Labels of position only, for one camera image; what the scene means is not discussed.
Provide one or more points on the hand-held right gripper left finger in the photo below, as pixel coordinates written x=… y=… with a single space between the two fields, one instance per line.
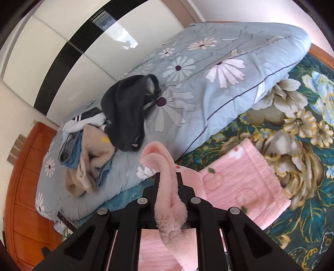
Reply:
x=150 y=190

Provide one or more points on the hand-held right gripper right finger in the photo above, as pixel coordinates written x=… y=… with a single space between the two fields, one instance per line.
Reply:
x=186 y=190

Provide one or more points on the pink fleece garment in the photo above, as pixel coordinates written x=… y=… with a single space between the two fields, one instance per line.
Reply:
x=234 y=177

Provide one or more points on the beige fleece garment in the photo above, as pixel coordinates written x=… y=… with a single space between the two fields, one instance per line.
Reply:
x=94 y=146

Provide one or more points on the dark grey garment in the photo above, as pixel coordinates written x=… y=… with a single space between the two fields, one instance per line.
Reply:
x=125 y=112

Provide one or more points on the blue garment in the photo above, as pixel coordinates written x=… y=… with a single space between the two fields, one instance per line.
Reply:
x=71 y=163

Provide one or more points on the grey floral duvet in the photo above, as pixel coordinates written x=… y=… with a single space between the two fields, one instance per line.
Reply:
x=208 y=104

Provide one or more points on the grey knit garment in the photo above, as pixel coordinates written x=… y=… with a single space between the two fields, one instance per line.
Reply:
x=65 y=152

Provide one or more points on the white striped garment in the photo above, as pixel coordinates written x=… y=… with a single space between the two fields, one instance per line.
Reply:
x=78 y=123

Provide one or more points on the teal floral bedsheet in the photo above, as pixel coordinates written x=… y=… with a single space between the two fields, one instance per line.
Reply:
x=300 y=156

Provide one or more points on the wooden headboard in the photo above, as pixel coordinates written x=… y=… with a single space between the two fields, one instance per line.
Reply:
x=26 y=203

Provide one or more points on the white wardrobe with black stripe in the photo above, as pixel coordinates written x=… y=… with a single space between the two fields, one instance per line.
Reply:
x=65 y=65

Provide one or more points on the small wall photo frame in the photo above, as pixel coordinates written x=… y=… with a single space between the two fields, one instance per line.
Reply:
x=12 y=158
x=17 y=148

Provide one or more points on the wooden bed side rail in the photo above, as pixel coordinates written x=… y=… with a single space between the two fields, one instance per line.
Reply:
x=322 y=52

